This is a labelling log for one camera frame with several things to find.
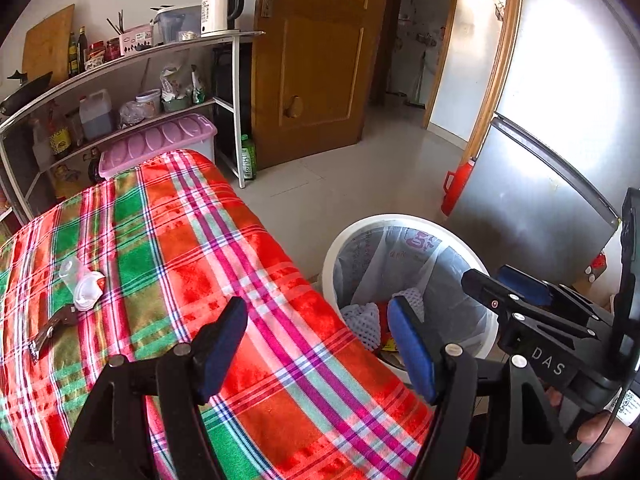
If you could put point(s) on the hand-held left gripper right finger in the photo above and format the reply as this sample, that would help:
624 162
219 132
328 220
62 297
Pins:
412 350

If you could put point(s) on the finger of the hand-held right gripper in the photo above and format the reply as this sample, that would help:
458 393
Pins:
525 285
505 305

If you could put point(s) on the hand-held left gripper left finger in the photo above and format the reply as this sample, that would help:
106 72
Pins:
220 360

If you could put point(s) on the large white foam fruit net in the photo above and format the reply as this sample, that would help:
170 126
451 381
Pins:
362 327

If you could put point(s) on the white round trash bin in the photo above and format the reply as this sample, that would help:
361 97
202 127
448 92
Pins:
350 240

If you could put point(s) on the person's right hand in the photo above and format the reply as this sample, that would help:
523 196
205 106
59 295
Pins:
617 442

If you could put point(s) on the clear plastic bin liner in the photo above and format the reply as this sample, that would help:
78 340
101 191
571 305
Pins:
450 280

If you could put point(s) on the red thermos flask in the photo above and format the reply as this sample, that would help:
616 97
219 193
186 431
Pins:
457 187

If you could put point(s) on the silver refrigerator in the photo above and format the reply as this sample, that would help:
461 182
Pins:
540 160

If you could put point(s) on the red green plaid tablecloth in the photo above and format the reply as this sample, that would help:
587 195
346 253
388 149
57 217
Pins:
165 240

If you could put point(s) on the translucent jelly cup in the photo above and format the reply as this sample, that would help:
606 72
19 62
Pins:
89 290

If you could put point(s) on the brown strip wrapper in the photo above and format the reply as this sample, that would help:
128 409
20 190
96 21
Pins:
52 330

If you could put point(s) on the clear plastic cup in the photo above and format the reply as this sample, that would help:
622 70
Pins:
70 270

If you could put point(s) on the green plastic bottle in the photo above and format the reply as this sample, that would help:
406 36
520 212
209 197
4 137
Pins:
248 157

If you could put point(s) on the purple lidded storage box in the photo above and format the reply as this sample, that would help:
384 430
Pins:
160 135

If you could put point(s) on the green bowl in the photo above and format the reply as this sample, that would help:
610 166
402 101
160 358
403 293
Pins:
177 104

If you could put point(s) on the crumpled clear plastic bag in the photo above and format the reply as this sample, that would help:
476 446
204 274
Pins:
131 116

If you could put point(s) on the white plastic tub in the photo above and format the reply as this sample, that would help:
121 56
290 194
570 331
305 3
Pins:
148 102

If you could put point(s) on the plastic jug dark liquid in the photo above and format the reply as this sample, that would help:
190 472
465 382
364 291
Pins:
96 117

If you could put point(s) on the yellow label oil bottle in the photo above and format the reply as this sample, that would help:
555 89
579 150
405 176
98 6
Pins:
60 135

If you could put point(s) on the clear plastic bottle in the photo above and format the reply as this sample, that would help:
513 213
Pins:
41 147

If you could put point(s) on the printed plastic bag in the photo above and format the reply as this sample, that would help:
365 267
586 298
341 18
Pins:
175 82

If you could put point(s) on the wooden door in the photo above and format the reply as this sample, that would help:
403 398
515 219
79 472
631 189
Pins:
315 60

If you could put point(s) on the metal kitchen shelf rack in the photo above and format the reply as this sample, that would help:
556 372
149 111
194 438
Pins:
150 57

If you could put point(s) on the red lidded jar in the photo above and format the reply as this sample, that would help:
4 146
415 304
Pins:
112 49
96 52

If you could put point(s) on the black frying pan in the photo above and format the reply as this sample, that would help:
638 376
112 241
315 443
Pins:
27 92

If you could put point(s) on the pink utensil holder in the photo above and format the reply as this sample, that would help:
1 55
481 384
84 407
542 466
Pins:
136 40

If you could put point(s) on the dark sauce bottle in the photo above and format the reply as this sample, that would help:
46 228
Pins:
73 57
82 52

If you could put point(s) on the clear plastic storage box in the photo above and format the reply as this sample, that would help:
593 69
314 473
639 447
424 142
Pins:
175 25

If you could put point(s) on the white electric kettle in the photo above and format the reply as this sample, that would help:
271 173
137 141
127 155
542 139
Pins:
217 7

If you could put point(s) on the bundle of chopsticks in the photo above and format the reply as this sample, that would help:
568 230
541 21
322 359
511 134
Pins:
116 22

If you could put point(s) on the wooden cutting board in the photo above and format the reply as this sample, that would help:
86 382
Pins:
47 45

